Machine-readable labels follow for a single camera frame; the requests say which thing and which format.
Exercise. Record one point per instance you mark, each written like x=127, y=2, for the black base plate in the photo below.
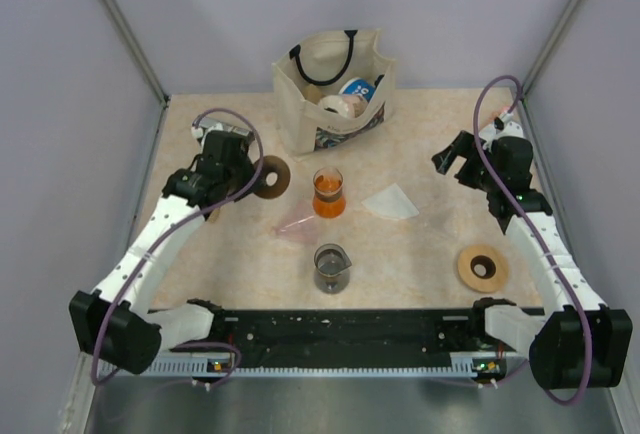
x=352, y=338

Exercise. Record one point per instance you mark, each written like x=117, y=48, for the white tape roll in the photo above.
x=346, y=106

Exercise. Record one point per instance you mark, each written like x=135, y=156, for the orange glass carafe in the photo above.
x=329, y=201

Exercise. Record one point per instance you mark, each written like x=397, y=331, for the pink glass dripper cone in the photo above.
x=299, y=225

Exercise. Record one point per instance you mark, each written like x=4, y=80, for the cream canvas tote bag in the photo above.
x=332, y=87

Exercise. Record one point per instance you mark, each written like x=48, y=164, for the black rectangular box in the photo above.
x=208, y=124

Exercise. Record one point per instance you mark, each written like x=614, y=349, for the blue white cup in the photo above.
x=360, y=87

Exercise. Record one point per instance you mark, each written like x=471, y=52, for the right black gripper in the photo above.
x=464, y=146

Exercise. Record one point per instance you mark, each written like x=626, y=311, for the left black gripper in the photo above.
x=247, y=165

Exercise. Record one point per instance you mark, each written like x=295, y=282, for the white paper coffee filter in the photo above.
x=391, y=203

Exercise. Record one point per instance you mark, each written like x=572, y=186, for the brown paper coffee filter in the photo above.
x=213, y=216

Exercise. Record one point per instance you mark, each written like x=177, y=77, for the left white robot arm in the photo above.
x=114, y=322

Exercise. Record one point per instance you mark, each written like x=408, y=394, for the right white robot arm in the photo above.
x=579, y=339

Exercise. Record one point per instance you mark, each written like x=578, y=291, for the grey glass carafe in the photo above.
x=331, y=268

